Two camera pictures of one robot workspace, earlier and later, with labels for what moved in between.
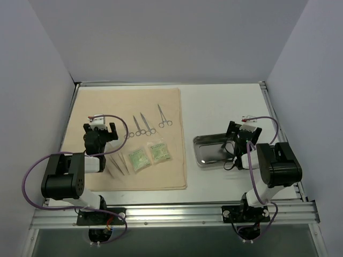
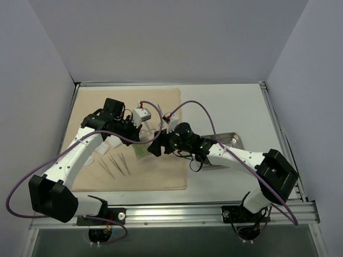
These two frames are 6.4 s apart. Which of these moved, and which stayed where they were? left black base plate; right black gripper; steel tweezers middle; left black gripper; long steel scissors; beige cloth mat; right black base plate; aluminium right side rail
Moved: left black gripper; right black gripper
Stayed: long steel scissors; right black base plate; steel tweezers middle; aluminium right side rail; beige cloth mat; left black base plate
